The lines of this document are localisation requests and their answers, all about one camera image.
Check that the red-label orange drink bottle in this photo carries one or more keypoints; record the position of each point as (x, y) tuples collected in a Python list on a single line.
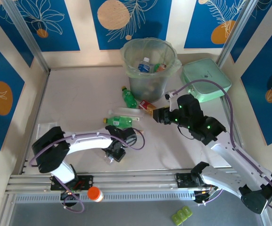
[(145, 104)]

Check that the large green bottle yellow cap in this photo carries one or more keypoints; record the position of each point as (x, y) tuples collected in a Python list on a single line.
[(119, 121)]

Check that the long clear plastic bottle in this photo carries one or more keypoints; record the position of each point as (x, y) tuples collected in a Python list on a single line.
[(128, 111)]

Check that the small green soda bottle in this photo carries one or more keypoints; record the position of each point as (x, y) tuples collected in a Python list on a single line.
[(129, 97)]

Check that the crushed green plastic bottle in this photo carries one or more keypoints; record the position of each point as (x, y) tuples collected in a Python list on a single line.
[(156, 67)]

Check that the blue-label bottle white cap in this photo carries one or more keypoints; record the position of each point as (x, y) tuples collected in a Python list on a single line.
[(144, 67)]

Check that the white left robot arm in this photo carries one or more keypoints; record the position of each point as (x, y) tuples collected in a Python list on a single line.
[(86, 143)]

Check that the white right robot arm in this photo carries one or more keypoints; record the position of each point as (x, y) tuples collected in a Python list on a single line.
[(232, 155)]

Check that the grey translucent waste bin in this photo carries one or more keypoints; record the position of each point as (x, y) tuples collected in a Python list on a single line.
[(147, 91)]

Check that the pale green bin liner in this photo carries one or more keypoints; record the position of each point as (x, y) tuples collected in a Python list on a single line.
[(131, 70)]

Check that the orange-capped pill bottle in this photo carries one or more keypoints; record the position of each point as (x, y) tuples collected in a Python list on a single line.
[(93, 193)]

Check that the mint green zip case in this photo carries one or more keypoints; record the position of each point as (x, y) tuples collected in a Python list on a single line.
[(204, 70)]

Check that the clear plastic zip bag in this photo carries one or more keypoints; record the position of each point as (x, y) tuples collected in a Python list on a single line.
[(45, 128)]

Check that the lime green segmented case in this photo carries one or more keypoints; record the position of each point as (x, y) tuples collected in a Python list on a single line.
[(181, 215)]

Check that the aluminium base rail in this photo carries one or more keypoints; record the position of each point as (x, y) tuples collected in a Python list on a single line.
[(138, 179)]

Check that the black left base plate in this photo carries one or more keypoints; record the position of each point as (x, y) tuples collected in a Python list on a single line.
[(86, 182)]

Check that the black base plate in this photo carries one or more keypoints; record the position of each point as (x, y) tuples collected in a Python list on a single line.
[(183, 181), (86, 182)]

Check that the black electronics bracket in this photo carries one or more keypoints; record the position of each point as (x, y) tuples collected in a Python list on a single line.
[(204, 195), (69, 197)]

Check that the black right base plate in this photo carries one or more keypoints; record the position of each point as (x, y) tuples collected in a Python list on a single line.
[(183, 181)]

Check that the aluminium frame post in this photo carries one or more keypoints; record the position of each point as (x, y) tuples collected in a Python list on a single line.
[(237, 30), (25, 28)]

